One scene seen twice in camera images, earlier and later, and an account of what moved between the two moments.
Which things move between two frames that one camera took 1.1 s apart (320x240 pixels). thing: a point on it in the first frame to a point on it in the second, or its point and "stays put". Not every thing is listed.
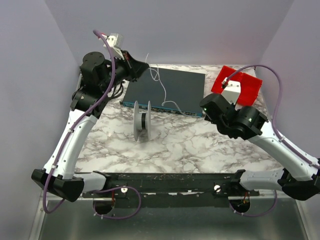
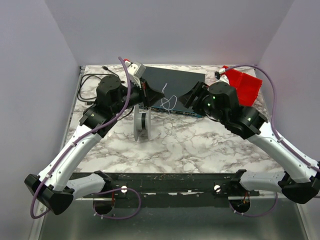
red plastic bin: (250, 86) stays put
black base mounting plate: (173, 190) stays put
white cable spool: (142, 120) stays put
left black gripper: (129, 66) to (144, 91)
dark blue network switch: (176, 91) stays put
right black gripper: (230, 107) to (197, 95)
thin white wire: (164, 102) to (168, 104)
